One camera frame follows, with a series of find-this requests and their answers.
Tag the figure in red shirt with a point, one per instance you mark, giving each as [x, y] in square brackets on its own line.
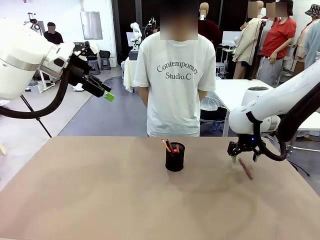
[276, 40]

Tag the seated person in black shirt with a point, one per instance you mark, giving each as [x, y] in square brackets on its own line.
[53, 35]

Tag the person in white t-shirt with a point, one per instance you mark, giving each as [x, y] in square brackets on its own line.
[175, 87]

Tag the grey plastic stool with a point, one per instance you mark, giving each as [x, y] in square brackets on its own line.
[96, 68]

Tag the black stool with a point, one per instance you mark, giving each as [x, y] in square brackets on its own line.
[105, 58]

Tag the table with white cloth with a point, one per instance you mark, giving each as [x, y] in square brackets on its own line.
[130, 75]

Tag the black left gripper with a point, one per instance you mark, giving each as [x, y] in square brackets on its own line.
[76, 67]

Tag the black tripod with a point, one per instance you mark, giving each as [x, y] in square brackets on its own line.
[37, 118]

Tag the white monitor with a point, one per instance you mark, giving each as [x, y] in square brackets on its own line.
[228, 37]

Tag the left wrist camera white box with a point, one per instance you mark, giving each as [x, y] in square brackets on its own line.
[91, 48]

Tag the white side table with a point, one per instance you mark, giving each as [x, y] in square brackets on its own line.
[232, 92]

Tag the wooden block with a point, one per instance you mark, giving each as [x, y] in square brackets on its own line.
[3, 149]

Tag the grey wall panel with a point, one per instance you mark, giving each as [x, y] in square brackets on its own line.
[91, 25]

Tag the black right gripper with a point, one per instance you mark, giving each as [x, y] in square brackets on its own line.
[246, 143]

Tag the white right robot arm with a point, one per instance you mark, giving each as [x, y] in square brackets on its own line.
[275, 100]

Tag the black mesh pen holder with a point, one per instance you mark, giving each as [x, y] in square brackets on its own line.
[174, 158]

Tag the mannequin in beige coat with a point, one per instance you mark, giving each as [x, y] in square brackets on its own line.
[247, 42]

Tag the maroon pen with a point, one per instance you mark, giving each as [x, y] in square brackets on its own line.
[245, 168]
[170, 146]

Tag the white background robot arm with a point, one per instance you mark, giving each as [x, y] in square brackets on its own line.
[135, 35]

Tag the mannequin in dark red top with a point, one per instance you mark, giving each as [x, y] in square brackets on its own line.
[211, 27]

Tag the metal stand base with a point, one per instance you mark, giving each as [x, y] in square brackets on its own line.
[303, 149]

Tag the yellow pencil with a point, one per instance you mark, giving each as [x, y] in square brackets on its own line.
[166, 145]

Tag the person's left forearm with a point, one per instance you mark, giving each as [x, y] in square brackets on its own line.
[203, 93]

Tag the clear plastic bag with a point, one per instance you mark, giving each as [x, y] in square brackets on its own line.
[211, 101]

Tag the black crate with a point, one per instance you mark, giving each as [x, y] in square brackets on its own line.
[134, 54]

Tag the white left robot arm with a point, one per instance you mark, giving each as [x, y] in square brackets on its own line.
[22, 57]

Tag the person's right forearm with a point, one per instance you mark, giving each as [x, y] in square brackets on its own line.
[143, 96]

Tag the white storage box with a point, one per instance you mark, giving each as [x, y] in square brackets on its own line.
[220, 68]

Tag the mannequin with bucket hat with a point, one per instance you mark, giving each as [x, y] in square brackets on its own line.
[310, 40]

